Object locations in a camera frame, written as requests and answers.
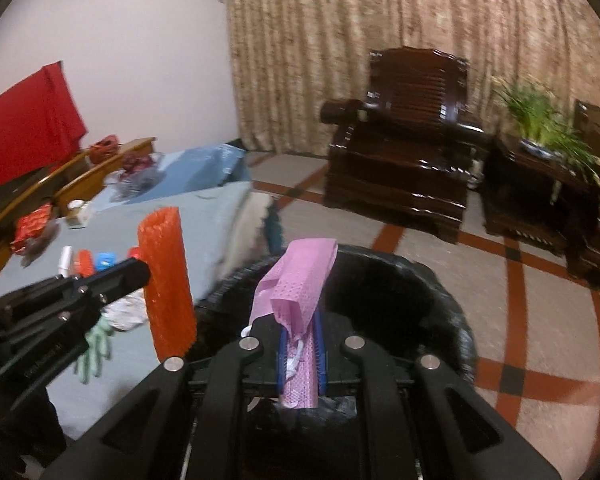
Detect red plastic bag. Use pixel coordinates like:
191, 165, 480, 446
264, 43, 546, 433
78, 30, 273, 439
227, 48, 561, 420
128, 247, 142, 259

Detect orange foam net roll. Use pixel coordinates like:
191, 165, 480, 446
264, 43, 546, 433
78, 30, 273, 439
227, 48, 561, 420
137, 207, 197, 362

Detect pink perforated cloth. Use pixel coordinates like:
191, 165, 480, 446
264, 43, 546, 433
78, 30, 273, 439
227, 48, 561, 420
242, 238, 338, 410

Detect orange foam net pad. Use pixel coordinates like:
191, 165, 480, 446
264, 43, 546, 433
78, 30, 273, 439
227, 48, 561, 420
73, 249, 96, 278

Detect white plastic bag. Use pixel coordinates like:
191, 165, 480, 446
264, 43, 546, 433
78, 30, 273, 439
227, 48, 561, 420
102, 289, 148, 332

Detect black trash bin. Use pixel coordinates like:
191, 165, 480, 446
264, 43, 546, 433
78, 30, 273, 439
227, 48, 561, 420
194, 244, 479, 430

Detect blue small card packet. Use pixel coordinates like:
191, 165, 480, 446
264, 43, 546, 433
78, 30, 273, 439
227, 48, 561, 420
94, 252, 117, 272

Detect green rubber glove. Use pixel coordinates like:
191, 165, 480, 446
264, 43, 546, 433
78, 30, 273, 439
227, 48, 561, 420
73, 318, 114, 385

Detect white tissue box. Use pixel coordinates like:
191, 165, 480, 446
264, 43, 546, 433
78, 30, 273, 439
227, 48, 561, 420
65, 198, 94, 229

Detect glass fruit bowl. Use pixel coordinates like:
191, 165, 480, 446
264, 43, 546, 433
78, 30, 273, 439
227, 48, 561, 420
104, 153, 163, 200

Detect wooden tv cabinet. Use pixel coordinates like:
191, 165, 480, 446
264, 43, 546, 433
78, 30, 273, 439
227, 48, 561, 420
0, 136, 156, 273

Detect dark red apples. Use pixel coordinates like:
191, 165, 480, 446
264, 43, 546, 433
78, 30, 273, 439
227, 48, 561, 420
122, 152, 154, 174

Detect blue grey tablecloth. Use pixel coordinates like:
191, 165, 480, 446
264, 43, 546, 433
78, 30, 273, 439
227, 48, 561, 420
0, 182, 283, 440

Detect light blue small tablecloth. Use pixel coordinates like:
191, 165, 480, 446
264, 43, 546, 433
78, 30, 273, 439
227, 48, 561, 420
91, 144, 251, 211

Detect red cloth cover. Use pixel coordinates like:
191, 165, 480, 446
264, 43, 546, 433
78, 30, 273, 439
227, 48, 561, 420
0, 61, 87, 186

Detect dark wooden side table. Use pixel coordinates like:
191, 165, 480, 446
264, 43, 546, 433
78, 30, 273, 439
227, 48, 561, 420
479, 133, 598, 255

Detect dark wooden armchair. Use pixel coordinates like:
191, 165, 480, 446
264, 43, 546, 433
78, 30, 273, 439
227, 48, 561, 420
320, 47, 491, 243

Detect green potted plant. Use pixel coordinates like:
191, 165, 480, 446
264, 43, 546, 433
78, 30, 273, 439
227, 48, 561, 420
493, 78, 600, 172

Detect beige patterned curtain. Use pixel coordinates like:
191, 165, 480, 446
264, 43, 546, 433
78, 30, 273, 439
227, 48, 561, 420
222, 0, 600, 155

